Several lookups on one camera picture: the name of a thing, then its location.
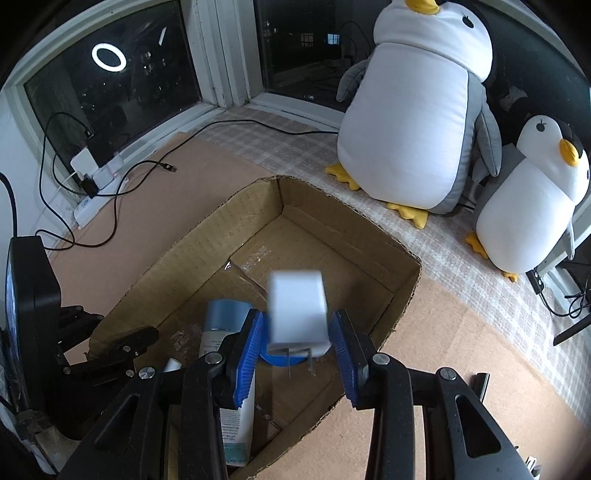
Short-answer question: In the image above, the black USB cable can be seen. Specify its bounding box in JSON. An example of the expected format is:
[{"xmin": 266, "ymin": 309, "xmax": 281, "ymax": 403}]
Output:
[{"xmin": 35, "ymin": 111, "xmax": 341, "ymax": 251}]

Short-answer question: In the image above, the white power strip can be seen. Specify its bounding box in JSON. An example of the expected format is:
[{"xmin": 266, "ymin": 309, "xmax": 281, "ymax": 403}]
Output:
[{"xmin": 74, "ymin": 153, "xmax": 126, "ymax": 229}]

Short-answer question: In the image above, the black plug adapter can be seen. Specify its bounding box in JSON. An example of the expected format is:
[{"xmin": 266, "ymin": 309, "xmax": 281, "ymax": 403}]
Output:
[{"xmin": 80, "ymin": 174, "xmax": 100, "ymax": 198}]

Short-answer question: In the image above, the cardboard box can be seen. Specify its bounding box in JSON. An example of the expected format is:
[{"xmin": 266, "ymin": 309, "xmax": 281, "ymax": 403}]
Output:
[{"xmin": 90, "ymin": 176, "xmax": 422, "ymax": 479}]

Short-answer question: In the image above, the black tripod stand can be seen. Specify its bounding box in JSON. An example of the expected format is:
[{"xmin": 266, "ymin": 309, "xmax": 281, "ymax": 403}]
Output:
[{"xmin": 526, "ymin": 260, "xmax": 590, "ymax": 347}]

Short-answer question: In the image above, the blue round lid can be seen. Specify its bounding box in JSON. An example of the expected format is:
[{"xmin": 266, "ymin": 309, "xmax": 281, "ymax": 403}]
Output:
[{"xmin": 259, "ymin": 348, "xmax": 308, "ymax": 368}]

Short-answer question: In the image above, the white bottle with blue cap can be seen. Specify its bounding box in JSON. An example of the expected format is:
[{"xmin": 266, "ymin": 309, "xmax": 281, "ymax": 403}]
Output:
[{"xmin": 198, "ymin": 298, "xmax": 257, "ymax": 468}]

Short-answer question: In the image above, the white power adapter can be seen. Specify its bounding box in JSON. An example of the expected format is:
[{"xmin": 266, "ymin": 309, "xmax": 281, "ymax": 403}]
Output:
[{"xmin": 70, "ymin": 147, "xmax": 99, "ymax": 179}]

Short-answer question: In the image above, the large plush penguin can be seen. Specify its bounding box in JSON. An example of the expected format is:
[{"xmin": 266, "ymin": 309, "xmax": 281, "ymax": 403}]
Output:
[{"xmin": 326, "ymin": 1, "xmax": 502, "ymax": 218}]

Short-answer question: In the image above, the checkered white mat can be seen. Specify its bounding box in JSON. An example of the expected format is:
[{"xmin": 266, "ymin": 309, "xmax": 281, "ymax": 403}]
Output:
[{"xmin": 197, "ymin": 107, "xmax": 590, "ymax": 419}]

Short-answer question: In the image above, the white USB wall charger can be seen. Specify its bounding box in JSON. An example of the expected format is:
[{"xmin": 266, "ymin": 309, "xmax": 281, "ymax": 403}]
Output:
[{"xmin": 266, "ymin": 270, "xmax": 332, "ymax": 376}]

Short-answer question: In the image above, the small plush penguin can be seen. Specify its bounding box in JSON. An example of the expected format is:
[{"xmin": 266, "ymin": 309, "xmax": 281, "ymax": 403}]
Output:
[{"xmin": 465, "ymin": 115, "xmax": 590, "ymax": 282}]

